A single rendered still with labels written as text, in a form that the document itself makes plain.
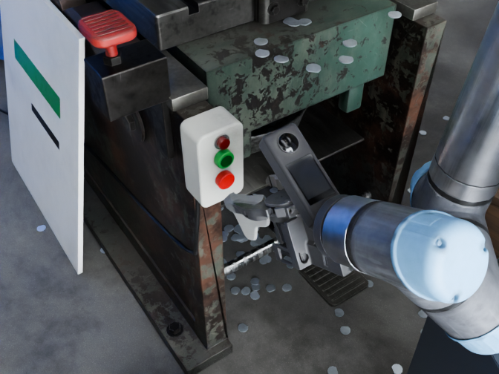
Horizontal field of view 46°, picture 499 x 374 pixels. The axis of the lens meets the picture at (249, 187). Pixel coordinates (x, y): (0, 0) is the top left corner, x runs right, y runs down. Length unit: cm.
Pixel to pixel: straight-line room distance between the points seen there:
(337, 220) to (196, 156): 29
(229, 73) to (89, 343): 71
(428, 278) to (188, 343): 84
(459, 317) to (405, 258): 10
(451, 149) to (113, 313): 95
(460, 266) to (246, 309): 89
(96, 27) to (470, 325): 55
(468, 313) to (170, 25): 60
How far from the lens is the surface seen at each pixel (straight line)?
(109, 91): 80
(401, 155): 127
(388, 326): 138
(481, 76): 59
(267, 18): 100
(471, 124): 61
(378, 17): 109
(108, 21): 80
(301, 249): 69
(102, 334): 137
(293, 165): 65
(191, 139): 81
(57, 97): 131
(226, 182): 86
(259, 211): 69
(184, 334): 130
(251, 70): 94
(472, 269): 54
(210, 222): 99
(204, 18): 97
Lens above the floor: 112
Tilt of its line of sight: 43 degrees down
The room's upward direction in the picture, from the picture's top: straight up
